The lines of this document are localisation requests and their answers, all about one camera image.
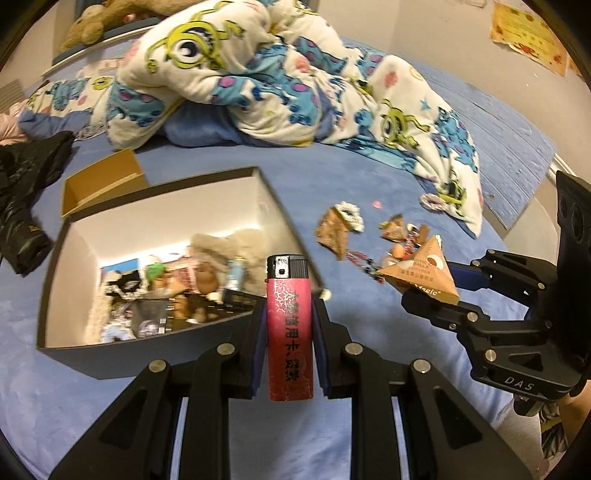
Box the pink cloth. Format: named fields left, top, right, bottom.
left=0, top=104, right=28, bottom=144

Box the box lid with gold inside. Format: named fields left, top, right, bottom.
left=61, top=148, right=149, bottom=217

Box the black cardboard box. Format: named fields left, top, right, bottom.
left=36, top=167, right=326, bottom=380

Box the blue bed sheet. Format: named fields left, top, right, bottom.
left=0, top=74, right=555, bottom=480

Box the small green figure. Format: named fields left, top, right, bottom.
left=144, top=262, right=168, bottom=292

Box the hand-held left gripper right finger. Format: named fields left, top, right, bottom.
left=310, top=298, right=543, bottom=480

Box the brown plush toy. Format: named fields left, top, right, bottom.
left=60, top=0, right=185, bottom=51

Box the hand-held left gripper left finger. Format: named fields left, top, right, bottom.
left=48, top=302, right=269, bottom=480

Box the cartoon printed pillow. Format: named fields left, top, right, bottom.
left=18, top=76, right=116, bottom=139

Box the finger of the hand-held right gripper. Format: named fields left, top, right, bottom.
left=445, top=249, right=556, bottom=302
left=401, top=288, right=548, bottom=341

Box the blue quilted mat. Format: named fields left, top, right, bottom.
left=342, top=39, right=557, bottom=229

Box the cartoon printed blanket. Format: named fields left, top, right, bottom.
left=90, top=0, right=483, bottom=236

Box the white fluffy toy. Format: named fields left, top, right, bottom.
left=190, top=229, right=269, bottom=296

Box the orange triangular snack packet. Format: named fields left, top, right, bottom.
left=373, top=234, right=461, bottom=305

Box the beaded chain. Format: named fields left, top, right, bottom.
left=344, top=249, right=379, bottom=276

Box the yellow wall poster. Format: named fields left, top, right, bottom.
left=489, top=2, right=568, bottom=77

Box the brown triangular snack packet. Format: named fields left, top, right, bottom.
left=315, top=206, right=352, bottom=259
left=379, top=215, right=408, bottom=243

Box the person's right forearm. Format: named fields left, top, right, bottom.
left=556, top=383, right=591, bottom=446

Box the person's white garment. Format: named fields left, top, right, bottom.
left=499, top=399, right=557, bottom=480

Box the white bed frame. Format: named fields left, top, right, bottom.
left=547, top=154, right=566, bottom=185

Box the red lighter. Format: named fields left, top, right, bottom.
left=265, top=254, right=317, bottom=402

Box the black jacket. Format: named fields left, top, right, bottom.
left=0, top=130, right=75, bottom=275

